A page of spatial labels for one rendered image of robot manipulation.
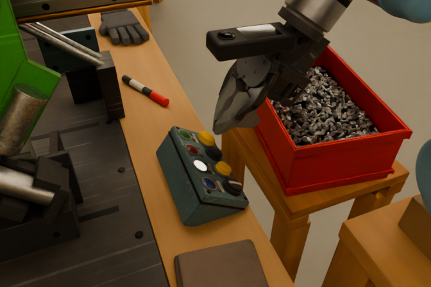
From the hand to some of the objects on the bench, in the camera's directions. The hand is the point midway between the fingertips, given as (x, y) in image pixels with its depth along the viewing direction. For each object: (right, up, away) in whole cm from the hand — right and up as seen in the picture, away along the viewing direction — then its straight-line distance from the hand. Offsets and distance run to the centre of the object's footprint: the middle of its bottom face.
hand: (215, 125), depth 58 cm
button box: (-2, -11, +1) cm, 11 cm away
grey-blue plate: (-26, +5, +14) cm, 30 cm away
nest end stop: (-21, -11, -8) cm, 25 cm away
